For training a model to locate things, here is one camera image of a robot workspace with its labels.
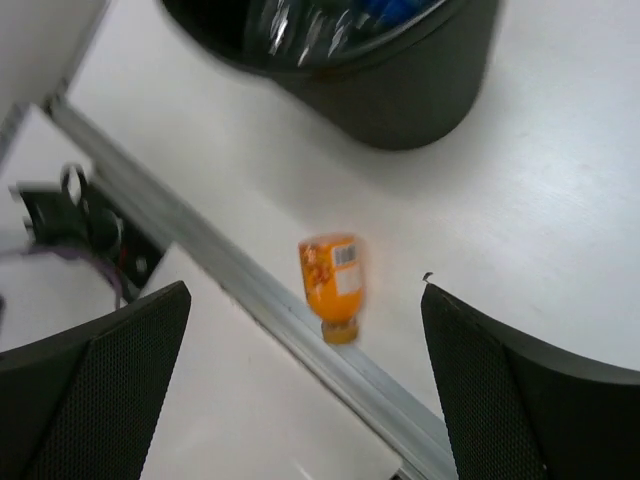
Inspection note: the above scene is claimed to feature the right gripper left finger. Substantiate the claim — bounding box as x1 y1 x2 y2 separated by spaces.
1 281 191 479

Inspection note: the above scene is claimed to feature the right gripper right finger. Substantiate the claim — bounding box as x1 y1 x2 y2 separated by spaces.
421 283 639 479

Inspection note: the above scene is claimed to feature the orange plastic bottle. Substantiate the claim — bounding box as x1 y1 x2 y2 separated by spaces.
298 233 365 345

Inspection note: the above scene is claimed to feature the aluminium table edge rail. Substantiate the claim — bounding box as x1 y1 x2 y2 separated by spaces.
45 95 457 479

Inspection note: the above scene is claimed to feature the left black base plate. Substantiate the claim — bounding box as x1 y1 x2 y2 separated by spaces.
1 164 164 307

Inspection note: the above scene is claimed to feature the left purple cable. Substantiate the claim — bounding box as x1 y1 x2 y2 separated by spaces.
0 242 124 309

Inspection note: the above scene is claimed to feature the black plastic waste bin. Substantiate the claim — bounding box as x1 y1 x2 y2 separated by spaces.
163 1 501 151

